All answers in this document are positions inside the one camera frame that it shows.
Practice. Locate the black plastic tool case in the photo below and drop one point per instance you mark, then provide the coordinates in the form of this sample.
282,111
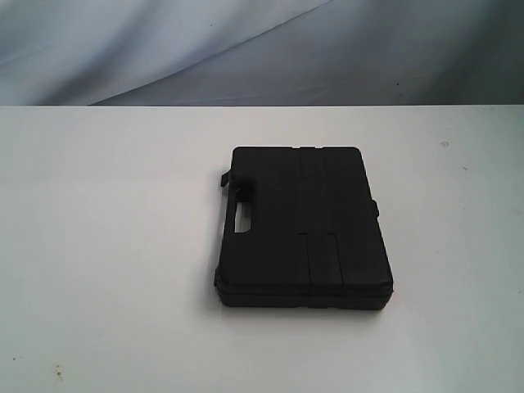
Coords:
301,230

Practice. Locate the grey backdrop cloth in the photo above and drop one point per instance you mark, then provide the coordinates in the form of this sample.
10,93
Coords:
261,53

